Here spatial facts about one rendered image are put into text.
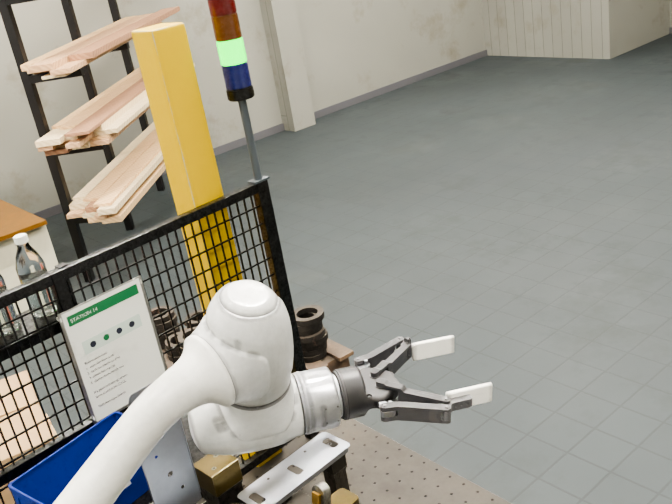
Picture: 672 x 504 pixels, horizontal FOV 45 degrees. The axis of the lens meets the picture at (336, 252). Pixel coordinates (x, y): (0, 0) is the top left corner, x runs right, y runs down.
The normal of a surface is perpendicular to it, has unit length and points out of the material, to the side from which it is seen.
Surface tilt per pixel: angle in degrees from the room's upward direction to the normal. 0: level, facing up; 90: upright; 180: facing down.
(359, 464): 0
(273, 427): 105
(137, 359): 90
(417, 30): 90
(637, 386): 0
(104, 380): 90
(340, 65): 90
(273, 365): 109
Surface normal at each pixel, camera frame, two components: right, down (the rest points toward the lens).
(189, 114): 0.70, 0.18
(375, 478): -0.16, -0.91
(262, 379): 0.57, 0.56
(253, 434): 0.23, 0.57
